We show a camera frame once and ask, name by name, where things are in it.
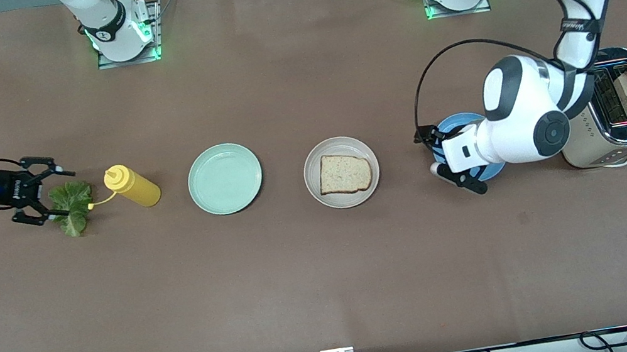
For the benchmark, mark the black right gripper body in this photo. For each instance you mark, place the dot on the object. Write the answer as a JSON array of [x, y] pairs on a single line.
[[10, 191]]

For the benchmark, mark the green lettuce leaf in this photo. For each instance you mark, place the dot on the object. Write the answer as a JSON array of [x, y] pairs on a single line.
[[73, 206]]

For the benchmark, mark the yellow squeeze bottle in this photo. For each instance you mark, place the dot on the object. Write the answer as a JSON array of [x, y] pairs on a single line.
[[137, 189]]

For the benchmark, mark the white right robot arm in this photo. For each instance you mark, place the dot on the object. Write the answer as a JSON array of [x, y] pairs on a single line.
[[103, 20]]

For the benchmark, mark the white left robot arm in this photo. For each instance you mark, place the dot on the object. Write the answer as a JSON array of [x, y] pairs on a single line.
[[533, 120]]

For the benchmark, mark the blue plate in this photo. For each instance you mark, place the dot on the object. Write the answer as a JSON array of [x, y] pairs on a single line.
[[457, 120]]

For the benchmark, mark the beige plate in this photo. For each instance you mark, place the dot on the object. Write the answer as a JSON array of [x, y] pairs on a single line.
[[323, 196]]

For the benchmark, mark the mint green plate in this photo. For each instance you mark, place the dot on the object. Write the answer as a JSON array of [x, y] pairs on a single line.
[[225, 179]]

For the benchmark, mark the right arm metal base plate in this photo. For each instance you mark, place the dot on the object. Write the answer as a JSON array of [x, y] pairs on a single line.
[[158, 36]]

